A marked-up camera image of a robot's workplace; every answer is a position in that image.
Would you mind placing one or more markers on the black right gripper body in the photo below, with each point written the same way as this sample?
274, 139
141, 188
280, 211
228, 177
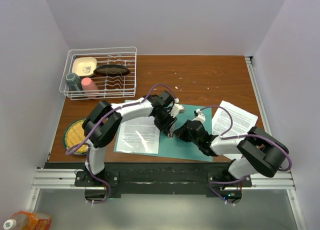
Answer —
186, 137

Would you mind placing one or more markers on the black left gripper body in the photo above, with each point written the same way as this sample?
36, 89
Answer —
164, 120

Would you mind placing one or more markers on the metal folder clip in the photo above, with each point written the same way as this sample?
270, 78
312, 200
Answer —
171, 134

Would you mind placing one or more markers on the printed white paper sheet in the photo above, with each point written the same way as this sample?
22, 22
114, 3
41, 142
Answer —
138, 136

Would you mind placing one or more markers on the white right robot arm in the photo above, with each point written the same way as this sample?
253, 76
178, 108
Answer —
261, 153

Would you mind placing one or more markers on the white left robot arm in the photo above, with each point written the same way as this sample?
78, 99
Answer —
102, 124

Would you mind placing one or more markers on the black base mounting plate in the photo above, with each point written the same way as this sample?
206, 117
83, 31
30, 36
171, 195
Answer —
153, 178

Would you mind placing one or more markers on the dark brown oval plate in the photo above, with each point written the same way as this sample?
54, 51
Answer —
111, 70

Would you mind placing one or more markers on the pink cup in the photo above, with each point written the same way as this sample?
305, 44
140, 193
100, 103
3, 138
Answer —
89, 88

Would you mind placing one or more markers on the round green yellow plate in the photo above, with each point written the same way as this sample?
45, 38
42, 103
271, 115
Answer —
73, 134

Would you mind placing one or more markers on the cream square dish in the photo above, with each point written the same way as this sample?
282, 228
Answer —
84, 66

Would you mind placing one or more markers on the grey cup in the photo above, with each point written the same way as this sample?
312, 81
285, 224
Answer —
73, 82

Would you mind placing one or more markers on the orange drink bottle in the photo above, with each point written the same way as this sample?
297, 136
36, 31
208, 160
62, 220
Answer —
24, 220

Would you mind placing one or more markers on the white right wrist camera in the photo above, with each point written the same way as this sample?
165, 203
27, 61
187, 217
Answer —
199, 116

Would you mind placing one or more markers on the white wire dish rack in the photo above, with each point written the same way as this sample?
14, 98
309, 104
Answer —
109, 87

